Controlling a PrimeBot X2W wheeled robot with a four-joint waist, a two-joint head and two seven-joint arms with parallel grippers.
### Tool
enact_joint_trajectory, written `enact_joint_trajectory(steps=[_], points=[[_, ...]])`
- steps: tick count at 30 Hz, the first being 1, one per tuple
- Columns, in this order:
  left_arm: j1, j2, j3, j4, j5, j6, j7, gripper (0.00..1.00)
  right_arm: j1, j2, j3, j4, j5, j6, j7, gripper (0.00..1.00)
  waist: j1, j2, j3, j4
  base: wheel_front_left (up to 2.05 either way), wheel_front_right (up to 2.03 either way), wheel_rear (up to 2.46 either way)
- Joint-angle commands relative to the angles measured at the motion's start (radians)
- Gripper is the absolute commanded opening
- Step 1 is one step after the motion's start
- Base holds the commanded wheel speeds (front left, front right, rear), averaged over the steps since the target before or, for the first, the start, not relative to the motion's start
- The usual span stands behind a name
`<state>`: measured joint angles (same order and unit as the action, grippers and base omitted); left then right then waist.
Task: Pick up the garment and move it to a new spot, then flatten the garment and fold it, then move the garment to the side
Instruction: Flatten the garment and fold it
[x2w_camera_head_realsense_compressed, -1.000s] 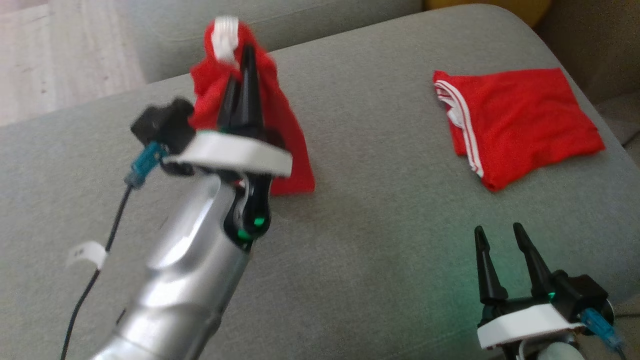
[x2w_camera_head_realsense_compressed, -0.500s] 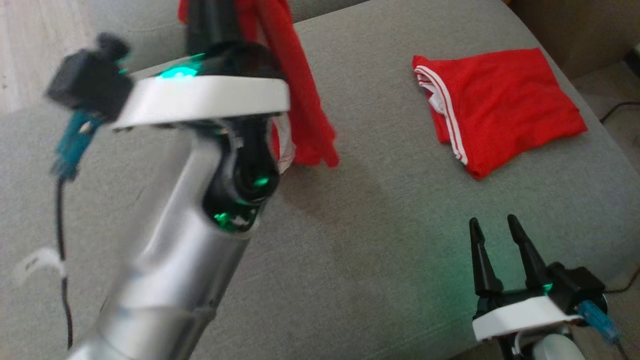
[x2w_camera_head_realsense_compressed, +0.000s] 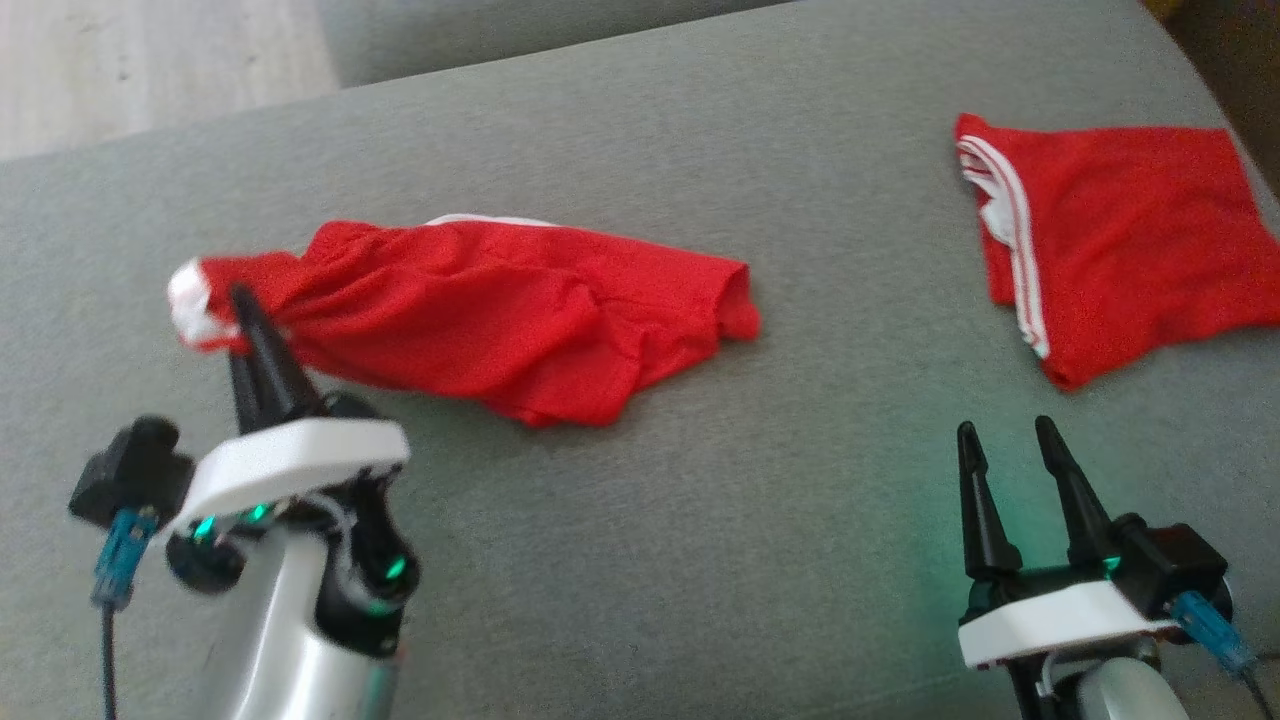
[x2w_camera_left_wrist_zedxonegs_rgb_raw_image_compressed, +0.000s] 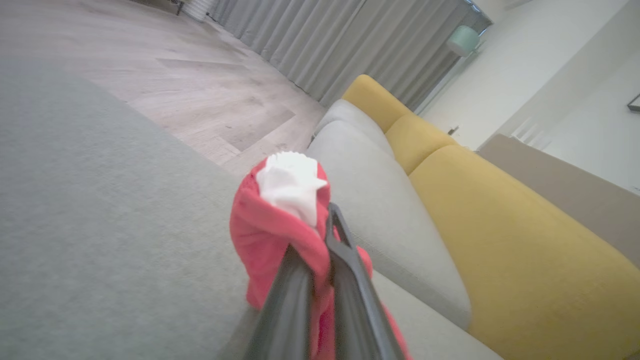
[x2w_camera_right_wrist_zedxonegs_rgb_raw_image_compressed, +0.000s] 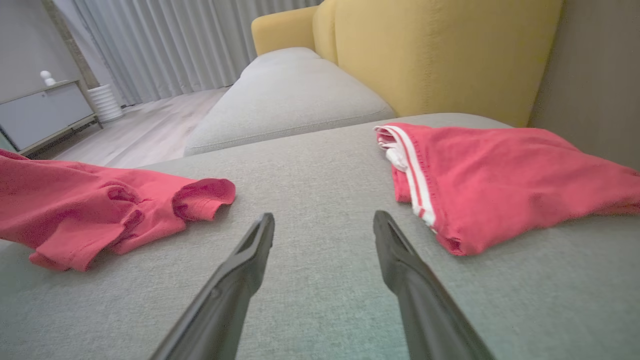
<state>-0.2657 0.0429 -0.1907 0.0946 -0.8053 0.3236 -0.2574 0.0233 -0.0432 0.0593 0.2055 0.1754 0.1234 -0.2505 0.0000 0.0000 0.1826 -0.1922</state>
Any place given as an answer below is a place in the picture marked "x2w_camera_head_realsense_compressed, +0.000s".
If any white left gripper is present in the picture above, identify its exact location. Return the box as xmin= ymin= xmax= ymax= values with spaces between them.
xmin=165 ymin=284 xmax=413 ymax=538

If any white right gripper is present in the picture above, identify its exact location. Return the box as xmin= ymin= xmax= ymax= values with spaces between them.
xmin=956 ymin=415 xmax=1183 ymax=673

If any red garment with white cuff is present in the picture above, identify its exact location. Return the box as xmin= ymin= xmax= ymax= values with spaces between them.
xmin=167 ymin=213 xmax=763 ymax=429

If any red garment with striped trim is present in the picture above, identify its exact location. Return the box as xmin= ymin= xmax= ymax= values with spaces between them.
xmin=953 ymin=112 xmax=1280 ymax=393

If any large grey sofa seat cushion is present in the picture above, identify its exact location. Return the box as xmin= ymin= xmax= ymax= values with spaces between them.
xmin=0 ymin=0 xmax=1280 ymax=720

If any small grey sofa seat cushion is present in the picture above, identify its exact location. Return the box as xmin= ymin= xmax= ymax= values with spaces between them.
xmin=318 ymin=0 xmax=801 ymax=89

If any black cable with blue plug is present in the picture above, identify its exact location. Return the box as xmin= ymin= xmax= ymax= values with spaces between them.
xmin=92 ymin=505 xmax=159 ymax=720
xmin=1168 ymin=590 xmax=1280 ymax=701

